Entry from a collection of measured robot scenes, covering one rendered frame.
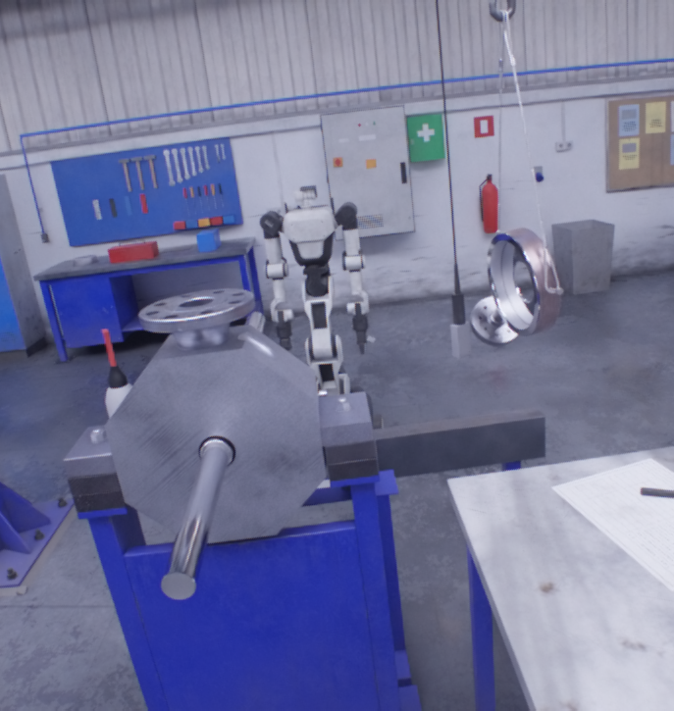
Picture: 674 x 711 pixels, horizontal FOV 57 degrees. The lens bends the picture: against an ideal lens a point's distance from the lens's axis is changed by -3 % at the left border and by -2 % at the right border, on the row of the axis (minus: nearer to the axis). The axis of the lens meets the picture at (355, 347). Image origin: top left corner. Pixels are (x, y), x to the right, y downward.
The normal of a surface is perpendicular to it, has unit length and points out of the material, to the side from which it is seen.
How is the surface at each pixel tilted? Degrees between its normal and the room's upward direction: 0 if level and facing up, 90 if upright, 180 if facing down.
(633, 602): 0
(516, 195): 90
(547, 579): 0
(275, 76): 90
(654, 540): 0
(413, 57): 90
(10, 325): 90
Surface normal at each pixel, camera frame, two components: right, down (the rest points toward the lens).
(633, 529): -0.11, -0.94
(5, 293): 0.04, 0.32
